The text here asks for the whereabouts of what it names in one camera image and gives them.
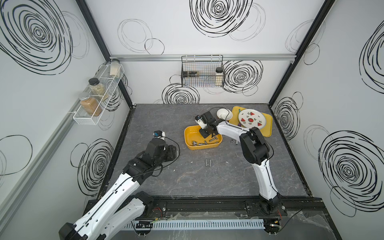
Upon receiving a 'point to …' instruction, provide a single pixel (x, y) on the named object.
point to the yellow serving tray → (267, 130)
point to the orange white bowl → (224, 114)
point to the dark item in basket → (187, 74)
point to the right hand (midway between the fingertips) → (204, 130)
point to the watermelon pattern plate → (251, 118)
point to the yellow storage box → (194, 140)
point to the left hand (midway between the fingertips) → (172, 148)
